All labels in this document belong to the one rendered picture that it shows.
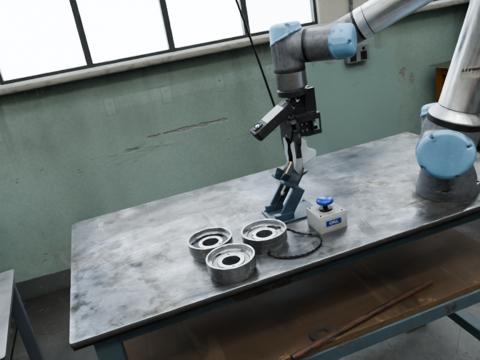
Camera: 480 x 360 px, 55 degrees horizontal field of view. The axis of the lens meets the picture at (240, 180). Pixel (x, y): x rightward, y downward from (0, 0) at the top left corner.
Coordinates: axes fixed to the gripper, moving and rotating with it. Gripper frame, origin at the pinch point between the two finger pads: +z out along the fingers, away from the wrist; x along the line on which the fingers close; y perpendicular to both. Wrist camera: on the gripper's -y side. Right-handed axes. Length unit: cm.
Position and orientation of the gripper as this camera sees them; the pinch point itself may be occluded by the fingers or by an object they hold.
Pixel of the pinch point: (293, 168)
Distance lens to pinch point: 119.0
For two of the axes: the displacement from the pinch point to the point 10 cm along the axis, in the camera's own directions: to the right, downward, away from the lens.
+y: 9.4, -2.5, 2.3
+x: -3.0, -2.9, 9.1
